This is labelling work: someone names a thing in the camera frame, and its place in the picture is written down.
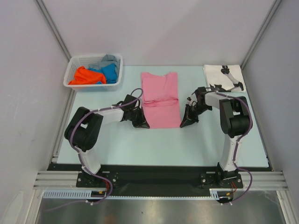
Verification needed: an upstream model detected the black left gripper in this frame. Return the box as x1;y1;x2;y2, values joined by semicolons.
129;106;150;128

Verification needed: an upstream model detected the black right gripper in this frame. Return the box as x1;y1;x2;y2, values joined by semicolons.
180;103;212;127

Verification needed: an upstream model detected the pink t shirt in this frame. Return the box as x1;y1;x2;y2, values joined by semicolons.
141;72;181;129

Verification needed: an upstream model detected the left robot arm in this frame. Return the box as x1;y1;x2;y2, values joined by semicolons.
64;94;150;187

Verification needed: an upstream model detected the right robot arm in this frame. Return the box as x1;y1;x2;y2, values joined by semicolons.
180;87;253;189

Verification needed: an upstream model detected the folded white printed t shirt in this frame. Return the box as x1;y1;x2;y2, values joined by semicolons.
203;64;246;92

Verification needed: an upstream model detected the blue t shirt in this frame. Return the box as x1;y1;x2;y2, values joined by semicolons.
88;63;118;84

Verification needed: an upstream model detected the grey t shirt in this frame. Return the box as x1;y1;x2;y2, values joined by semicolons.
88;54;120;70

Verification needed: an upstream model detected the orange t shirt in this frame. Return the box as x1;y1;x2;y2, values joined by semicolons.
68;66;106;85

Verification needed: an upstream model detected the white perforated plastic basket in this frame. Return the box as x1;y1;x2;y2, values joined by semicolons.
63;54;124;93

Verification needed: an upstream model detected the left slotted cable duct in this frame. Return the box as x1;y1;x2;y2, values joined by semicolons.
43;189;107;199

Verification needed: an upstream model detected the aluminium frame rail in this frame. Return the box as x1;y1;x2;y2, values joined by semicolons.
33;171;79;189

